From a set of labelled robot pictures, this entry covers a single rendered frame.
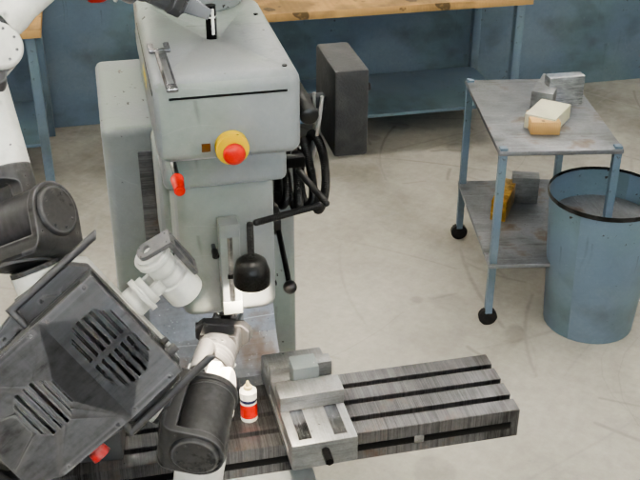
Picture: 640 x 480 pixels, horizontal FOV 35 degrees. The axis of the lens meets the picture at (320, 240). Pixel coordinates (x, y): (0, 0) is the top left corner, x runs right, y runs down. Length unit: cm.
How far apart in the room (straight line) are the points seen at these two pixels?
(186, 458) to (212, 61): 70
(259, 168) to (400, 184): 373
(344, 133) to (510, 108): 225
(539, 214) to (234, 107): 311
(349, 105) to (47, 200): 91
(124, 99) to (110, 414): 123
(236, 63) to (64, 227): 45
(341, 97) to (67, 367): 104
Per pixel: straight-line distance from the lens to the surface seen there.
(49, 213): 162
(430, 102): 617
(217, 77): 180
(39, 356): 154
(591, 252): 423
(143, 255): 168
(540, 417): 404
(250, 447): 237
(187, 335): 266
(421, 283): 477
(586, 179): 455
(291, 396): 233
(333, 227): 521
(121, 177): 250
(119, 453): 236
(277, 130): 184
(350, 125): 234
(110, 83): 273
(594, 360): 439
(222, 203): 203
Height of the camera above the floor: 251
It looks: 29 degrees down
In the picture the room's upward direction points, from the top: straight up
